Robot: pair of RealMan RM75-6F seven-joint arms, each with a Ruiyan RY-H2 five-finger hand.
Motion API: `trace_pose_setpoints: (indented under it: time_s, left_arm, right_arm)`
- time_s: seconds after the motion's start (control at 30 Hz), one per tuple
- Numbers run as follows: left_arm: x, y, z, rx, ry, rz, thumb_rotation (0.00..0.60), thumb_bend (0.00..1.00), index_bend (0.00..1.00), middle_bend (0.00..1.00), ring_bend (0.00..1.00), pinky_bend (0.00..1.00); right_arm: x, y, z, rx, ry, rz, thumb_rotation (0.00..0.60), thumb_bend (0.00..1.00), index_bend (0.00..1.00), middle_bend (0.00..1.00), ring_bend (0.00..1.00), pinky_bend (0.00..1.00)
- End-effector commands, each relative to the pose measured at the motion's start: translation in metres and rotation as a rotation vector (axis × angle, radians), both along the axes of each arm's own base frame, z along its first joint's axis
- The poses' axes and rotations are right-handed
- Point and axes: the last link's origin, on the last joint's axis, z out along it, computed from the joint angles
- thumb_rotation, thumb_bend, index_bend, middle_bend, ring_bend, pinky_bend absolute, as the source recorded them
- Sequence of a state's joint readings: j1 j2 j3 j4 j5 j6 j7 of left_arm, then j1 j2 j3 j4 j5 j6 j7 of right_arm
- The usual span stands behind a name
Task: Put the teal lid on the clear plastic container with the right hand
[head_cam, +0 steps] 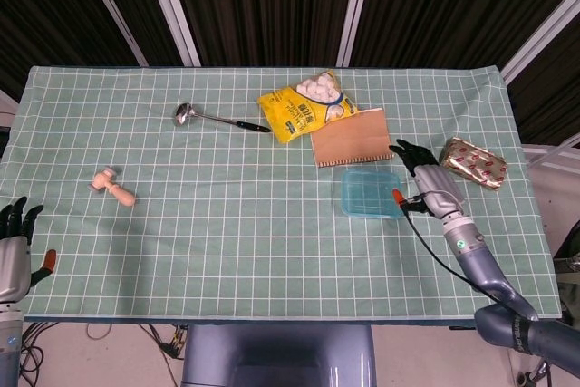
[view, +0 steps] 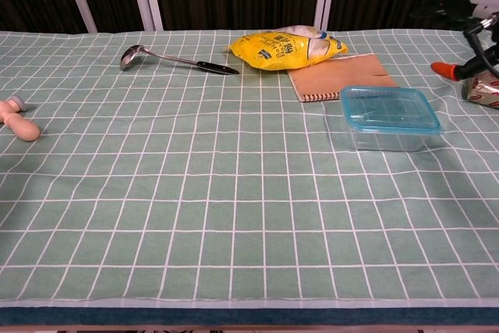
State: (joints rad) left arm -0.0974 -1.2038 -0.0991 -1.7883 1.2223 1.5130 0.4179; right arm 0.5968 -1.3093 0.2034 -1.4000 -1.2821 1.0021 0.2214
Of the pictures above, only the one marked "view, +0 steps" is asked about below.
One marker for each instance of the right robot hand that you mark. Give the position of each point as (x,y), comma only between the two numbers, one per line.
(448,11)

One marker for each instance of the blue plastic lid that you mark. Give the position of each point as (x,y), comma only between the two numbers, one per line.
(390,110)

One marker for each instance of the clear plastic container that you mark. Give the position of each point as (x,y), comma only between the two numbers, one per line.
(390,144)

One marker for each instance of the gold foil packet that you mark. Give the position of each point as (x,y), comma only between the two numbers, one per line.
(483,93)

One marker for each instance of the brown spiral notebook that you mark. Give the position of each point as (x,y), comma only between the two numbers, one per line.
(331,79)

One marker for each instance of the yellow snack bag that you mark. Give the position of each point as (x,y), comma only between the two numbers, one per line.
(273,54)

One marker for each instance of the green checked tablecloth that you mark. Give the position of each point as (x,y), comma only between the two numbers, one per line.
(195,192)

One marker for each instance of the beige wooden mallet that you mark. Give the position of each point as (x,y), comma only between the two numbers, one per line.
(23,130)

